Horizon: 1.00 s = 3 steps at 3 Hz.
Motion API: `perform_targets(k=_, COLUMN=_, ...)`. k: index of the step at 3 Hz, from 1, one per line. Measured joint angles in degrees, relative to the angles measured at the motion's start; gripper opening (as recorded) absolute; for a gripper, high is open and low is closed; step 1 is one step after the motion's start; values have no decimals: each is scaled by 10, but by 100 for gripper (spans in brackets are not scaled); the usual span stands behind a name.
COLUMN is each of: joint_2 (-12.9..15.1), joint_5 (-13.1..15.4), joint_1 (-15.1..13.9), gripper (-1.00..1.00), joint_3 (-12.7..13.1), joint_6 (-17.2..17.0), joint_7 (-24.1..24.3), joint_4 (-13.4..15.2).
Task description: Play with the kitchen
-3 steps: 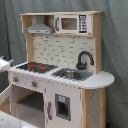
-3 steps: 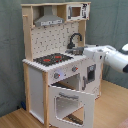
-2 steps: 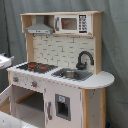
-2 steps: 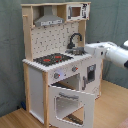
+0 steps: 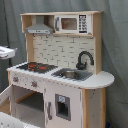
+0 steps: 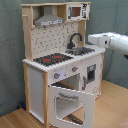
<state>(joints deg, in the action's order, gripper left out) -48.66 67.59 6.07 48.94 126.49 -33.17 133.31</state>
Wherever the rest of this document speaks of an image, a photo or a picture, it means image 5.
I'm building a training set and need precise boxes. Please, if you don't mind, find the white cupboard door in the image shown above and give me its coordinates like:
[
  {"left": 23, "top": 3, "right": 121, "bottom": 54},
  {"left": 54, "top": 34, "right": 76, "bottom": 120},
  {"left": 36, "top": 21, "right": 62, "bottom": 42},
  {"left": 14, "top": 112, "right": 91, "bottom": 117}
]
[{"left": 45, "top": 82, "right": 82, "bottom": 128}]

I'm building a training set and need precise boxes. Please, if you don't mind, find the white toy microwave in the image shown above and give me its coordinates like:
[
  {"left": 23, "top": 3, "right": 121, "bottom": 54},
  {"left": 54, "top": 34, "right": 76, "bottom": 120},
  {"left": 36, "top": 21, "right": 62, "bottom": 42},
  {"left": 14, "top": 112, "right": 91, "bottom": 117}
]
[{"left": 55, "top": 14, "right": 92, "bottom": 34}]

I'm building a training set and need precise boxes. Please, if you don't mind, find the white oven door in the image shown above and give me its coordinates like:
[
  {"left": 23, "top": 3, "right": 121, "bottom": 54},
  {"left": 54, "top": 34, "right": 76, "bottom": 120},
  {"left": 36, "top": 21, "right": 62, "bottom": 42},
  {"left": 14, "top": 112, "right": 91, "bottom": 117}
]
[{"left": 0, "top": 86, "right": 13, "bottom": 105}]

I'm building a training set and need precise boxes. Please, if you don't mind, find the left red stove knob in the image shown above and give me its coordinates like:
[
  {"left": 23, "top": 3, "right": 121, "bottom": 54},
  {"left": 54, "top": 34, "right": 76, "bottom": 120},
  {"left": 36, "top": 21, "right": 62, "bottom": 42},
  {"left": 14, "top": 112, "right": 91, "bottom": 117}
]
[{"left": 12, "top": 76, "right": 19, "bottom": 84}]

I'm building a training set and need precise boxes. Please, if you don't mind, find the grey range hood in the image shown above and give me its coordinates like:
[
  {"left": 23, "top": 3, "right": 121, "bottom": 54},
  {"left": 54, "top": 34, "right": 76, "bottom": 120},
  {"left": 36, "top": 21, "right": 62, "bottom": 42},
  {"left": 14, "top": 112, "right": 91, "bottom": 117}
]
[{"left": 25, "top": 16, "right": 53, "bottom": 35}]

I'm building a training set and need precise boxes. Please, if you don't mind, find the red stove knob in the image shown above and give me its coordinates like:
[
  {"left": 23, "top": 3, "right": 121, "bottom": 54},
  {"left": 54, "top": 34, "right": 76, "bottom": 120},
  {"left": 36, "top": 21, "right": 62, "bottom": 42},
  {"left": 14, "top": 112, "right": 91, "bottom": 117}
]
[
  {"left": 12, "top": 76, "right": 19, "bottom": 84},
  {"left": 31, "top": 81, "right": 37, "bottom": 87}
]

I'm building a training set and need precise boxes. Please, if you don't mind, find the wooden toy kitchen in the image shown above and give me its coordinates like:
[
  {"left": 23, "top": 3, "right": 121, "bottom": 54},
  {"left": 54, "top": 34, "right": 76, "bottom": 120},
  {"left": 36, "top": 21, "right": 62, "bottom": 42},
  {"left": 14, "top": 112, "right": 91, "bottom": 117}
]
[{"left": 6, "top": 10, "right": 116, "bottom": 128}]

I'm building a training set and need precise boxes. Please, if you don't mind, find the right red stove knob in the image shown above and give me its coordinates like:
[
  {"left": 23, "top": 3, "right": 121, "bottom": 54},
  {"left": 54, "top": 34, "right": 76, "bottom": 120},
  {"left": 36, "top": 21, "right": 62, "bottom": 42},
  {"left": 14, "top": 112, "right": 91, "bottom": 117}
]
[{"left": 31, "top": 81, "right": 37, "bottom": 87}]

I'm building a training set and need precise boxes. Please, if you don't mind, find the black toy stovetop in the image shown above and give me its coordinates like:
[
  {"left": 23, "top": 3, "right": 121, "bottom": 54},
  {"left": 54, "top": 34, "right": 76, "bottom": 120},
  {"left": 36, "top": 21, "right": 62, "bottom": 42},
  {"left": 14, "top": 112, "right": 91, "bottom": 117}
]
[{"left": 19, "top": 62, "right": 56, "bottom": 73}]

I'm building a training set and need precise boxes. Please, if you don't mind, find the black toy faucet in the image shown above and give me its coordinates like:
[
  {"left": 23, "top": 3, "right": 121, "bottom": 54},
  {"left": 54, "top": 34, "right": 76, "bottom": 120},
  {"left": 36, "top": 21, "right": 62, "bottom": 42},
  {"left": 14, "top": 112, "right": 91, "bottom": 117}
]
[{"left": 75, "top": 50, "right": 95, "bottom": 71}]

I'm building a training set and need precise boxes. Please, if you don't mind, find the grey toy sink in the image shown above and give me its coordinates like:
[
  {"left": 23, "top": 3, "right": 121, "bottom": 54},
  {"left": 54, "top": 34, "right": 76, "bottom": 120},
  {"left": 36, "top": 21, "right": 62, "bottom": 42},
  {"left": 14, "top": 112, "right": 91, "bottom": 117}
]
[{"left": 53, "top": 68, "right": 93, "bottom": 81}]

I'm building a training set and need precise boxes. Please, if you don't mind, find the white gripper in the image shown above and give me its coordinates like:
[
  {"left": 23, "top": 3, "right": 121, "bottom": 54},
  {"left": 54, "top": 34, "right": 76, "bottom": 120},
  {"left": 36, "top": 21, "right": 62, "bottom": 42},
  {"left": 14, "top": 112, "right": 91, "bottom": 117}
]
[{"left": 0, "top": 46, "right": 17, "bottom": 59}]

